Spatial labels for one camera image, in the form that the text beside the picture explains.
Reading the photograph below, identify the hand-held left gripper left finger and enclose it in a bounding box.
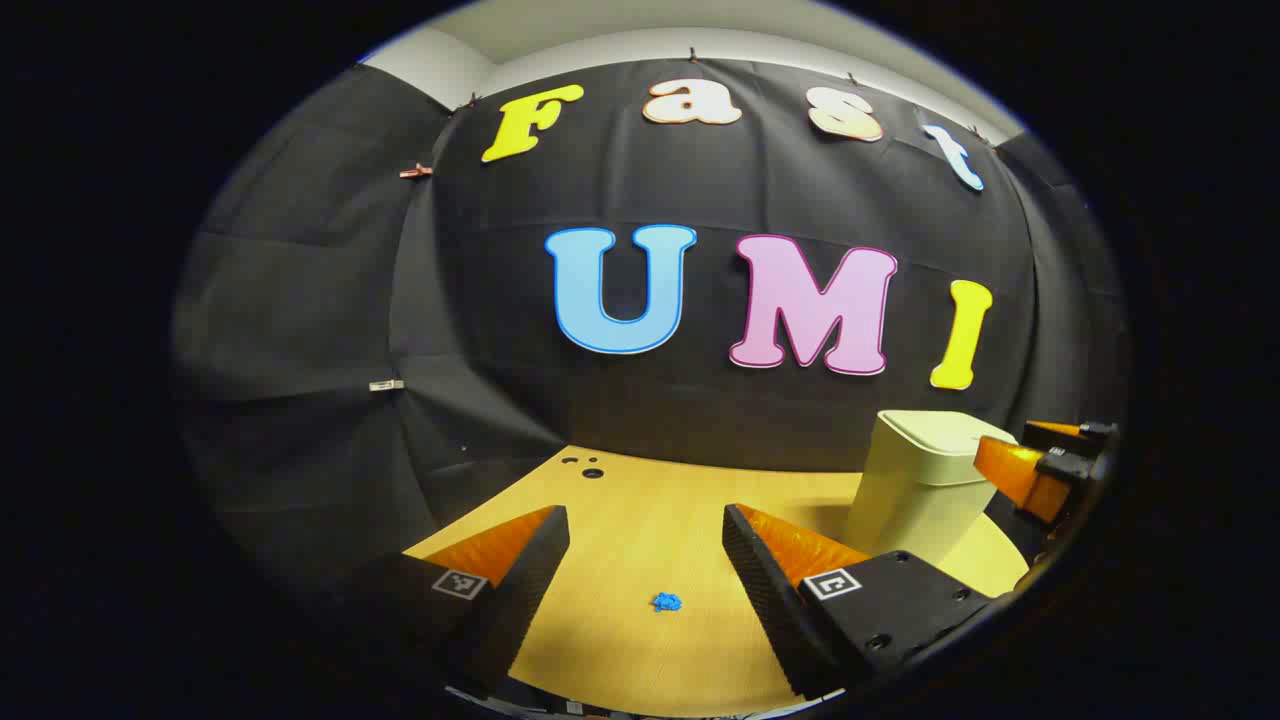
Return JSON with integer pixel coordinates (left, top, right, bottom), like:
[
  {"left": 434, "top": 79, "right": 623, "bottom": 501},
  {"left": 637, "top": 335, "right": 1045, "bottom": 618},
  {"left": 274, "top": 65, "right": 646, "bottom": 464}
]
[{"left": 335, "top": 505, "right": 571, "bottom": 699}]

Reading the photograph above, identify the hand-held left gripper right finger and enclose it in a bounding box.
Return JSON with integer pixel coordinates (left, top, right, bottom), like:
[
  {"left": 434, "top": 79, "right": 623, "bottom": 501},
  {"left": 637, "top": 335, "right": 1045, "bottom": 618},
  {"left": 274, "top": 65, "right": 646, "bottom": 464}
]
[{"left": 722, "top": 503, "right": 1001, "bottom": 701}]

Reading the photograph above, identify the green desktop garbage bin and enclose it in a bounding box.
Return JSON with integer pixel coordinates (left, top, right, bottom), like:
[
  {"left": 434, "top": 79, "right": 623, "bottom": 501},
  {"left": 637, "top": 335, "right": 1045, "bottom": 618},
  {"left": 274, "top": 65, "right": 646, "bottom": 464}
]
[{"left": 845, "top": 410, "right": 1021, "bottom": 571}]

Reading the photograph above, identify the wooden desktop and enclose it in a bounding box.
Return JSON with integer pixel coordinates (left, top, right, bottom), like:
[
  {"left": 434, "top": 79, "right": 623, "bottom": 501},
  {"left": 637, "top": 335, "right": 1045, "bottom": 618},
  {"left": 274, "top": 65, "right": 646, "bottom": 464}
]
[{"left": 403, "top": 445, "right": 1031, "bottom": 717}]

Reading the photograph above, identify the black backdrop cloth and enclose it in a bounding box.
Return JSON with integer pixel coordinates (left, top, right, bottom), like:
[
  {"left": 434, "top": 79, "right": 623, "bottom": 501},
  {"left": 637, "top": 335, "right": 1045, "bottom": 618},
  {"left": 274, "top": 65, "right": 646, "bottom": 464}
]
[{"left": 170, "top": 55, "right": 1131, "bottom": 601}]

